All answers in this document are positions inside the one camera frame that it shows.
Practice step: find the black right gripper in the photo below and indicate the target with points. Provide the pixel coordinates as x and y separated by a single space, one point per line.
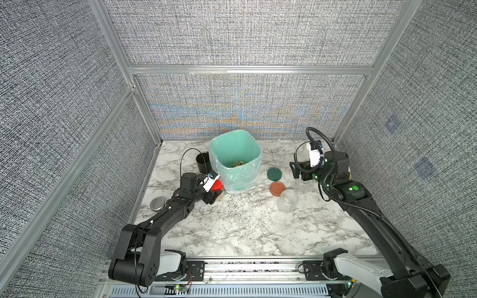
304 166

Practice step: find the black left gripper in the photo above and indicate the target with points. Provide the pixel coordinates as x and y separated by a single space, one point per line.
210 197

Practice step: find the red lid peanut jar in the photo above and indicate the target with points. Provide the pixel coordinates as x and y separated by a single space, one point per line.
217 189

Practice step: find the green jar lid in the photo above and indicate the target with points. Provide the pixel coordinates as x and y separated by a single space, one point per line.
274 174

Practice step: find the orange jar lid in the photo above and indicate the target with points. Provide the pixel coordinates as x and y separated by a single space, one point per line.
277 188

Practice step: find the green lid peanut jar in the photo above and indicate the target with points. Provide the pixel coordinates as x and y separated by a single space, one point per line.
288 200

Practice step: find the orange lid peanut jar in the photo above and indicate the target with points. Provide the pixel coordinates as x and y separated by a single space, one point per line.
304 177

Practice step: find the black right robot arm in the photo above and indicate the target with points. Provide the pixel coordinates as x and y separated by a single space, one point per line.
408 274

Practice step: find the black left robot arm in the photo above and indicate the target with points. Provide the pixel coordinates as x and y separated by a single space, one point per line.
138 258

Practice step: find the black mug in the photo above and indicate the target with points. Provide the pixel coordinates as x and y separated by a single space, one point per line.
203 163

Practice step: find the green trash bin with liner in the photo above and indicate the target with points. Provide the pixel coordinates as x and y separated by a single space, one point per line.
236 157

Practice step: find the small silver lid jar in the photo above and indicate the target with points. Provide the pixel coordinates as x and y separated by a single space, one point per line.
158 203

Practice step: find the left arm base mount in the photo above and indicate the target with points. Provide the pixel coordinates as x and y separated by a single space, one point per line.
192 271

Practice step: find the aluminium front rail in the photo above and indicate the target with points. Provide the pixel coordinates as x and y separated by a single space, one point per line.
243 277

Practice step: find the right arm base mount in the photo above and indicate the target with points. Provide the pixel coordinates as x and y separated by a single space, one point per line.
313 271

